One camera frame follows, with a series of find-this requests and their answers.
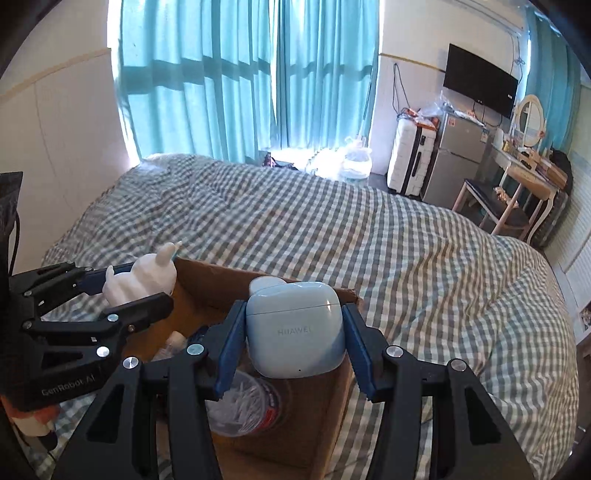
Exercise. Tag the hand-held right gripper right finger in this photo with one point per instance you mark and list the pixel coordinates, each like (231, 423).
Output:
(358, 350)

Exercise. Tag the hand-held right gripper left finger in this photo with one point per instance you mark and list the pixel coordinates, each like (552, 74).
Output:
(228, 350)

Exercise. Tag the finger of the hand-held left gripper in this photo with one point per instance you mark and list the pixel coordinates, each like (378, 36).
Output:
(138, 309)
(99, 279)

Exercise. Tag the white rabbit figurine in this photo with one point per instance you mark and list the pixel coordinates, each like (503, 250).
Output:
(143, 277)

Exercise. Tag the white cream tube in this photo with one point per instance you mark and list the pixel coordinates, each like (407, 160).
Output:
(171, 346)

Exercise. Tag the clear cotton swab container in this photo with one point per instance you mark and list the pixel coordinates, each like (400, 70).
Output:
(244, 406)

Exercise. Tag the light blue earbuds case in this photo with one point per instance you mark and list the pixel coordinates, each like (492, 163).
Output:
(295, 332)

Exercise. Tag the white round jar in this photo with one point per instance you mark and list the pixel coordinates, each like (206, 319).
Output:
(263, 282)

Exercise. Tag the brown cardboard box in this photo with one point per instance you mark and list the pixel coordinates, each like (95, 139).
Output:
(277, 457)

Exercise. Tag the orange and white object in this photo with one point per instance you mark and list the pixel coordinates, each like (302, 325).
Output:
(39, 415)

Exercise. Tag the checked blanket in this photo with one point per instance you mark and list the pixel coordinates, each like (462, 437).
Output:
(392, 258)

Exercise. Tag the clear plastic bag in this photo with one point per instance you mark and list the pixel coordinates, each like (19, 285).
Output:
(355, 164)

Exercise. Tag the white suitcase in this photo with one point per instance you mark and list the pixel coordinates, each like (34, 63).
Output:
(401, 157)

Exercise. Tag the wooden chair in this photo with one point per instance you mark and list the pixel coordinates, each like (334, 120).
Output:
(480, 189)

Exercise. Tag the wide teal curtain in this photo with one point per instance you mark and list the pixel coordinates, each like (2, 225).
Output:
(184, 92)

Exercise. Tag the silver fridge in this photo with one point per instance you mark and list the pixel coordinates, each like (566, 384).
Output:
(452, 161)

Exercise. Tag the white wardrobe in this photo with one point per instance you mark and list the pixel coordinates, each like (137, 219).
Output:
(579, 258)

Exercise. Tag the white dressing table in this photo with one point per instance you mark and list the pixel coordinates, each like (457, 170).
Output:
(512, 161)

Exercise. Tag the crumpled plastic bag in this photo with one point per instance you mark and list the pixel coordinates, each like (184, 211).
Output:
(436, 110)

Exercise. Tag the wooden box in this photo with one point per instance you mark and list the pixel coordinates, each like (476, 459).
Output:
(549, 173)

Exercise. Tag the black bag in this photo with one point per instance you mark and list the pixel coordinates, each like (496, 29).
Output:
(561, 164)

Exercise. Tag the white oval mirror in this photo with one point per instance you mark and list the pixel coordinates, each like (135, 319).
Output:
(528, 117)

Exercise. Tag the narrow teal curtain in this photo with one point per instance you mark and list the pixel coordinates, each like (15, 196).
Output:
(554, 69)

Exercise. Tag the black wall television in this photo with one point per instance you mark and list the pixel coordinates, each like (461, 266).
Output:
(480, 81)

